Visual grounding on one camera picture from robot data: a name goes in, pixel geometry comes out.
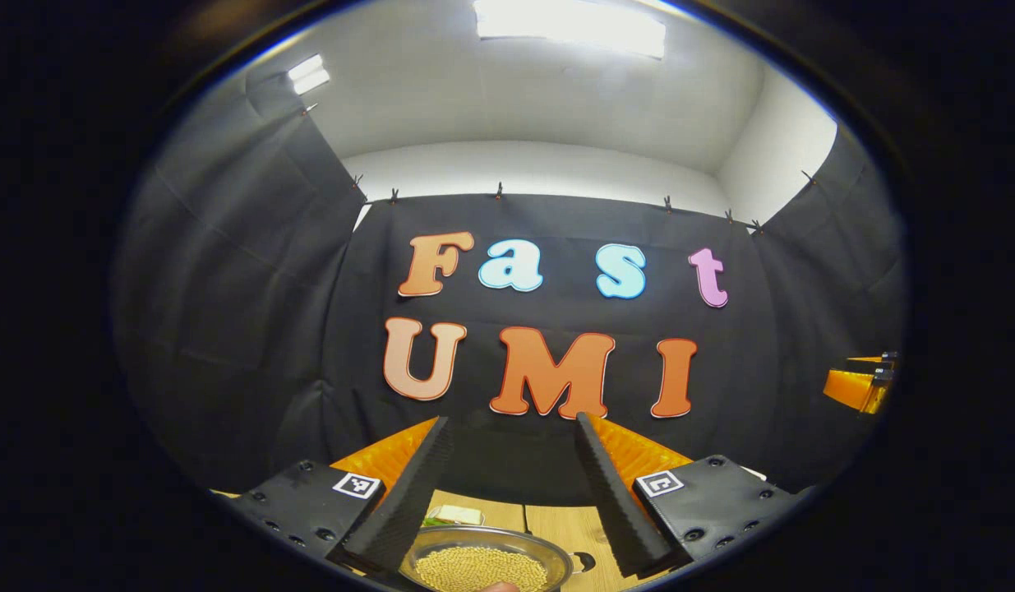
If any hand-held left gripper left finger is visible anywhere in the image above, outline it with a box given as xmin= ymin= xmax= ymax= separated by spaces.
xmin=219 ymin=415 xmax=455 ymax=579

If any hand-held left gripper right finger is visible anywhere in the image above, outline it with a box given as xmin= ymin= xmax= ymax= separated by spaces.
xmin=574 ymin=411 xmax=817 ymax=580

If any sandwich with lettuce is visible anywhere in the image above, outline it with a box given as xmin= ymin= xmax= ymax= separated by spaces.
xmin=422 ymin=504 xmax=486 ymax=530

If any small ceiling light panel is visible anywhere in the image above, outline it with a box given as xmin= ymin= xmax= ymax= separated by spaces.
xmin=287 ymin=53 xmax=332 ymax=96

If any large ceiling light panel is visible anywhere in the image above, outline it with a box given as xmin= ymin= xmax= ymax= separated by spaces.
xmin=473 ymin=0 xmax=667 ymax=59

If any row of black cloth clips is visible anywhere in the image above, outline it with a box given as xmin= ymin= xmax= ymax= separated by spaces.
xmin=304 ymin=102 xmax=818 ymax=236

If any steel pot with soybeans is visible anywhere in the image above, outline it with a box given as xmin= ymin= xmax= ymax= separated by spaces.
xmin=399 ymin=525 xmax=595 ymax=592

